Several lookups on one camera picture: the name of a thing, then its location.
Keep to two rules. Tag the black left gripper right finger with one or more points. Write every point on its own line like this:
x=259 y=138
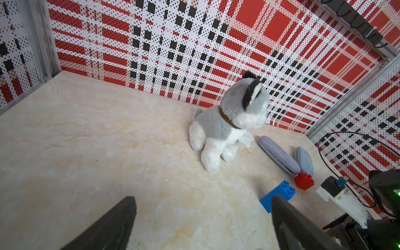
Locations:
x=295 y=232

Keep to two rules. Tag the red square lego brick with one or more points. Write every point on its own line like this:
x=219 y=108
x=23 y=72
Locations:
x=304 y=181

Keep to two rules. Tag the purple grey oval case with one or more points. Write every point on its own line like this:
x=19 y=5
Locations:
x=279 y=156

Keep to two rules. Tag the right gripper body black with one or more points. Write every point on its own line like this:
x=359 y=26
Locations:
x=380 y=234

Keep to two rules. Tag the grey white husky plush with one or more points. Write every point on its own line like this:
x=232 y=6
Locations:
x=218 y=131

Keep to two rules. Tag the blue grey oval case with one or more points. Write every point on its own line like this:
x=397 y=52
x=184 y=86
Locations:
x=304 y=161

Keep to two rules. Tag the black hook rail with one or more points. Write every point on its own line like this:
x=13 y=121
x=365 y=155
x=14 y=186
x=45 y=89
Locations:
x=345 y=12

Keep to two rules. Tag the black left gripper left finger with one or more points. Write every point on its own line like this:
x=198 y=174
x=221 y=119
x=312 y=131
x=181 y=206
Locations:
x=111 y=232

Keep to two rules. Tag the blue square lego brick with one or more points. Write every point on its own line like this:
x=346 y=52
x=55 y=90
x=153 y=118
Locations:
x=283 y=189

